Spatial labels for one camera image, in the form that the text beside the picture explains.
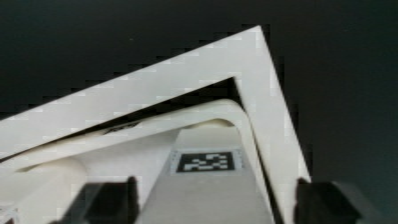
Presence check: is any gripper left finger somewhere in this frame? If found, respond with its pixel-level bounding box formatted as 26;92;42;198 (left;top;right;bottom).
49;177;140;224

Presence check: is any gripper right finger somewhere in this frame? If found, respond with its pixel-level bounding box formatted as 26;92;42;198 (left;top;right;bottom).
293;178;385;224

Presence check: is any white desk top tray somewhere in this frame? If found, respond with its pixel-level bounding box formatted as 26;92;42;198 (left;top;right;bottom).
0;100;266;224

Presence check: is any white right rail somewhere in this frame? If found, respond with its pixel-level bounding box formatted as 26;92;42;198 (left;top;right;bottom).
0;28;309;224

